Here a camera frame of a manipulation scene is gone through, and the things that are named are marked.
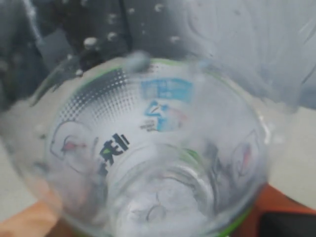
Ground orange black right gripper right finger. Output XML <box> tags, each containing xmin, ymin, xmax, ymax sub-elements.
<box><xmin>237</xmin><ymin>185</ymin><xmax>316</xmax><ymax>237</ymax></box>

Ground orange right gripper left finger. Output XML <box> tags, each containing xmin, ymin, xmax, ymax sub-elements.
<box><xmin>0</xmin><ymin>189</ymin><xmax>72</xmax><ymax>237</ymax></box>

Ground clear plastic bottle white cap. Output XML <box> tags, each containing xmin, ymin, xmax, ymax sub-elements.
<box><xmin>0</xmin><ymin>0</ymin><xmax>316</xmax><ymax>237</ymax></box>

